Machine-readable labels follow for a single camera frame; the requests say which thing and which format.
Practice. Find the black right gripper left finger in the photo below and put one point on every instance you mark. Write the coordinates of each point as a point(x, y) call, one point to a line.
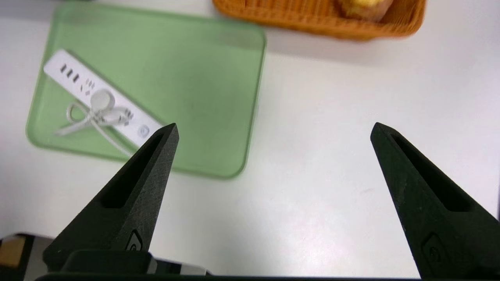
point(129, 218)

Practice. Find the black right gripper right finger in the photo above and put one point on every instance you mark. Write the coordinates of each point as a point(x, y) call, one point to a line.
point(449, 234)

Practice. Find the pink topped bread bun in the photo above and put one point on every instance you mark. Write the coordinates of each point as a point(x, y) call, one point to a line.
point(365, 9)

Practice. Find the orange wicker basket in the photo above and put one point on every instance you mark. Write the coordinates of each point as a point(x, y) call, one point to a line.
point(304, 17)

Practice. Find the green plastic tray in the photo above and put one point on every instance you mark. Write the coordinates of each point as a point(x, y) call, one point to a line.
point(195, 86)

